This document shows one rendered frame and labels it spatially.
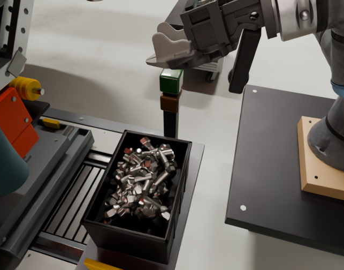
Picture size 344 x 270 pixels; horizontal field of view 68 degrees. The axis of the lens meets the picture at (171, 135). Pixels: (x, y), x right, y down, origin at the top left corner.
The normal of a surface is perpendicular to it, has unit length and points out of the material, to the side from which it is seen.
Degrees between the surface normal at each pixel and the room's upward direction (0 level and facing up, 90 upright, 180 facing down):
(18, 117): 90
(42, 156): 0
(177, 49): 91
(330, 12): 97
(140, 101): 0
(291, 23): 94
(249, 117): 0
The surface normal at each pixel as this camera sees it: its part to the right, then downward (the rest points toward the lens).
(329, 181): -0.03, -0.66
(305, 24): -0.19, 0.72
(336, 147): -0.71, 0.26
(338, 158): -0.54, 0.37
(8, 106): 0.96, 0.21
